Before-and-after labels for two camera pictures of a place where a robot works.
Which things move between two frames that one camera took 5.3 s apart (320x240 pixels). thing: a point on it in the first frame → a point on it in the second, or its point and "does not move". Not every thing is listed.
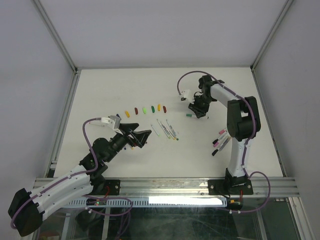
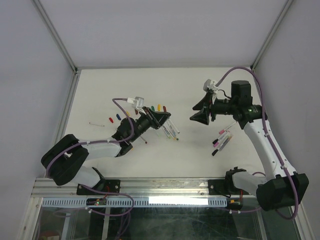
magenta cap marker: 217,144 does not move
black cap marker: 214,152 does not move
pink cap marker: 222,131 does not move
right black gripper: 199,112 → 202,116
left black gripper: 139,137 → 146,112
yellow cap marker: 168,131 does not move
